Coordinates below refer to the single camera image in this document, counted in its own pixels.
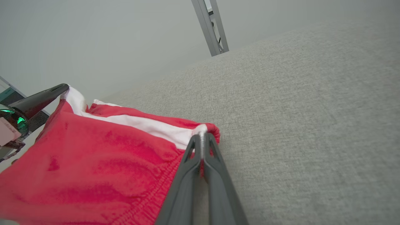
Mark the red shorts white stripe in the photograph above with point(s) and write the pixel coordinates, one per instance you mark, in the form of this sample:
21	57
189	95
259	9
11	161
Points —
93	156

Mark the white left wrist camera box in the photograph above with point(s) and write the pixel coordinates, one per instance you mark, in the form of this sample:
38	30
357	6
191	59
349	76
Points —
6	132

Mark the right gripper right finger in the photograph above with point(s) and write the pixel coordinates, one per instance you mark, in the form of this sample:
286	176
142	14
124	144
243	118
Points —
222	200

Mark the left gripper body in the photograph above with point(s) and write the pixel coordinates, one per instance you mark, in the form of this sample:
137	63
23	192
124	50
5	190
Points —
15	120

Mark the grey left frame post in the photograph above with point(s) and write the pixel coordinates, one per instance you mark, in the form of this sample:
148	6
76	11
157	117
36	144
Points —
39	120

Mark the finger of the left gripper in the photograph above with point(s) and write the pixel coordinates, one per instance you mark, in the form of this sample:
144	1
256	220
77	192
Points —
40	100

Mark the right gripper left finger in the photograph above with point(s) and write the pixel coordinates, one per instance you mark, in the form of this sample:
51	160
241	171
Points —
184	193

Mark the grey metal partition post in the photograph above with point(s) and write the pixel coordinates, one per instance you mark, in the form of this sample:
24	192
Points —
209	28

